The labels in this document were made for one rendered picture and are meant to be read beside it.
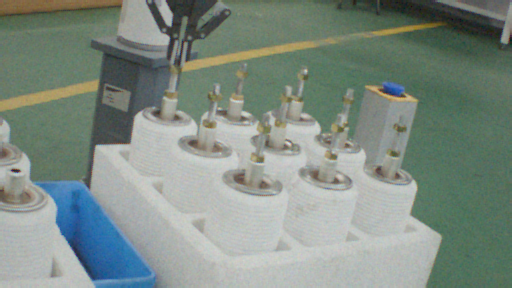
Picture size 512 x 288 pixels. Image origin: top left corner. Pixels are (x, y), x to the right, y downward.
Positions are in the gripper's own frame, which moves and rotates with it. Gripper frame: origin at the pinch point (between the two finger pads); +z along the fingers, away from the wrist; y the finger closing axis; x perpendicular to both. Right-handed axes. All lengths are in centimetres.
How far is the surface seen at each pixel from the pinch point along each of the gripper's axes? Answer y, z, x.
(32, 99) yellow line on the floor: -27, 36, 80
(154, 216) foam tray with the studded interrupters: -1.4, 18.5, -16.6
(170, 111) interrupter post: 0.3, 8.8, -1.0
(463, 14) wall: 271, 27, 437
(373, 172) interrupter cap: 28.4, 9.7, -13.3
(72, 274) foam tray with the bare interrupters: -11.8, 17.0, -37.0
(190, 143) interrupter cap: 2.6, 9.9, -10.7
